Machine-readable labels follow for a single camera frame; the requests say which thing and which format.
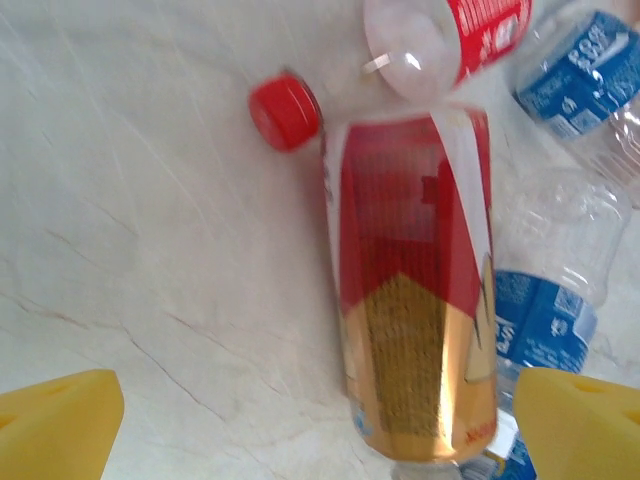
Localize left gripper foam right finger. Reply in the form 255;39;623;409
514;368;640;480

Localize left gripper foam left finger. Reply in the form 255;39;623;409
0;368;125;480

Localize small blue label water bottle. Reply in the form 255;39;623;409
492;167;632;480

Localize red and gold label bottle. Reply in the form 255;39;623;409
319;102;501;480

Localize large blue label water bottle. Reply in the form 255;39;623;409
504;7;640;209

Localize red label clear bottle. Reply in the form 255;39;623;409
362;0;534;99

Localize red bottle cap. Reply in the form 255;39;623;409
248;71;322;152

